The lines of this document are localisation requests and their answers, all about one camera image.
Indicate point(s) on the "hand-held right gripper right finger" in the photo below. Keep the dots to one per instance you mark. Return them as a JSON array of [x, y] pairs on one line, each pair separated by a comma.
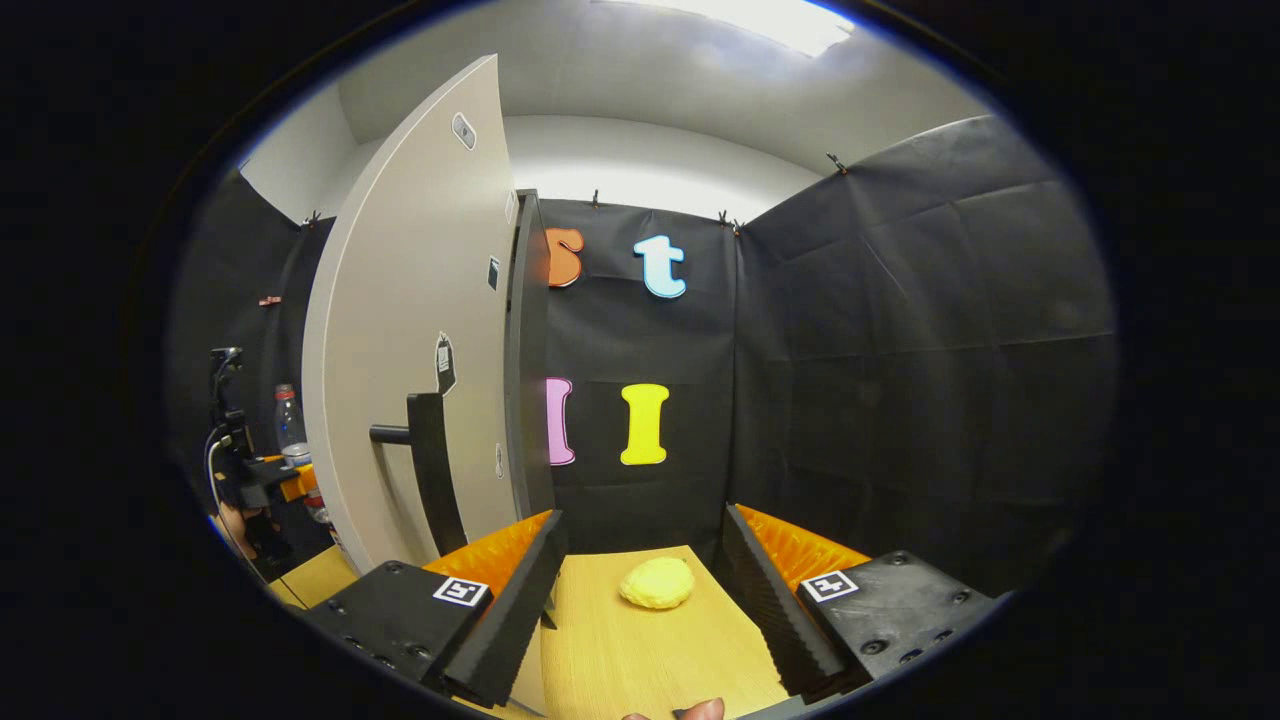
[[765, 610]]

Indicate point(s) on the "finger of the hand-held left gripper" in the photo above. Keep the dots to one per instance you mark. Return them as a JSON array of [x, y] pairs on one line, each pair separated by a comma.
[[300, 483], [275, 462]]

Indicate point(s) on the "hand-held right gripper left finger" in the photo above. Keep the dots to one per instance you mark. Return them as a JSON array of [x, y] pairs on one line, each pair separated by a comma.
[[515, 620]]

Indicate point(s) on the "clear plastic bottle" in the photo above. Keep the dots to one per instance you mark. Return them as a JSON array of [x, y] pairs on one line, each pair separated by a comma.
[[288, 420]]

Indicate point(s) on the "beige cabinet door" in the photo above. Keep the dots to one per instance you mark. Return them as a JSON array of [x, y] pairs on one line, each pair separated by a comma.
[[400, 300]]

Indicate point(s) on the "yellow foam lump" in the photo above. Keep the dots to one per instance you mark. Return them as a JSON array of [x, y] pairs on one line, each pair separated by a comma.
[[657, 583]]

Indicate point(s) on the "black cloth clip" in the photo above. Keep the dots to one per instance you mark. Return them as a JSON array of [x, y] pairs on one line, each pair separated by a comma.
[[731, 221], [836, 161], [312, 218]]

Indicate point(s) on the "black backdrop cloth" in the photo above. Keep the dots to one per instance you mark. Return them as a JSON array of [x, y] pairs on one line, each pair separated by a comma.
[[900, 350]]

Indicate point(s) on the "ceiling light panel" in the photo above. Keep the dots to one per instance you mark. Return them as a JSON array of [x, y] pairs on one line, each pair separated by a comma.
[[760, 20]]

